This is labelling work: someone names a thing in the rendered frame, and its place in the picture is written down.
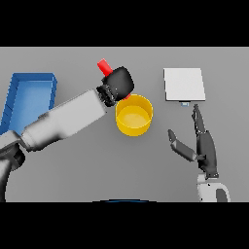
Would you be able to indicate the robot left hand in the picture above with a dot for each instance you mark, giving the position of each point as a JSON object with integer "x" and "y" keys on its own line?
{"x": 118, "y": 83}

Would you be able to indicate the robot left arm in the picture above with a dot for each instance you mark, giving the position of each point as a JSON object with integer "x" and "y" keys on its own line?
{"x": 61, "y": 120}

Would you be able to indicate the red beaker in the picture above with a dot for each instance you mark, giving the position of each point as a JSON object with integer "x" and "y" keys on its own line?
{"x": 104, "y": 67}

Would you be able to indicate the pale square measuring scale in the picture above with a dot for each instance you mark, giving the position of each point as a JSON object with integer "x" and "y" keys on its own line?
{"x": 184, "y": 84}

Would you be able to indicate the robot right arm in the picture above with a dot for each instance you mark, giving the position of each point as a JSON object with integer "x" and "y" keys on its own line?
{"x": 212, "y": 191}

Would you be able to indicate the yellow bowl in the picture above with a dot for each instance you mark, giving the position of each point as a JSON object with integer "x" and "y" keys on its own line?
{"x": 134, "y": 116}

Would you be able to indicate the blue tray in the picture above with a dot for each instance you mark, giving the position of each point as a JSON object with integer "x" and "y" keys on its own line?
{"x": 28, "y": 97}

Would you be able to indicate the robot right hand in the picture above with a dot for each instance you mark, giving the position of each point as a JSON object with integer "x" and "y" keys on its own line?
{"x": 206, "y": 149}

